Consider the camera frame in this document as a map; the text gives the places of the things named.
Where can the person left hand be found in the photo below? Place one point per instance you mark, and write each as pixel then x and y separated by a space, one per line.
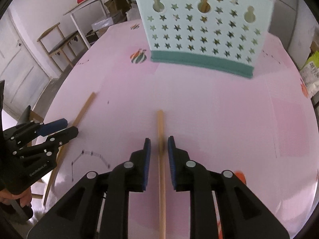
pixel 25 197

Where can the white side table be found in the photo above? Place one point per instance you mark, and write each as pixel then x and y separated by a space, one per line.
pixel 84 14

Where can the white door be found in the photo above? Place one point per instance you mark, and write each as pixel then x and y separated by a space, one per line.
pixel 24 79

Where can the mint green utensil caddy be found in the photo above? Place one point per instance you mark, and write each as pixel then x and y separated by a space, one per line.
pixel 224 35

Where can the wooden chopstick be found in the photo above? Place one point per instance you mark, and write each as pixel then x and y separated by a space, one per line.
pixel 63 148
pixel 162 199

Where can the wooden chair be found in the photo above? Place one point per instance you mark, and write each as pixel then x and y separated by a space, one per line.
pixel 65 41

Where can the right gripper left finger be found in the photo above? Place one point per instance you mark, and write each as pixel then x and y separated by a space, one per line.
pixel 132 175

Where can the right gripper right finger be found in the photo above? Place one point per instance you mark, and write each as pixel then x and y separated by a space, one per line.
pixel 186 174

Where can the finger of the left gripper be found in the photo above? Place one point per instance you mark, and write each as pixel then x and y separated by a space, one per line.
pixel 56 140
pixel 52 127

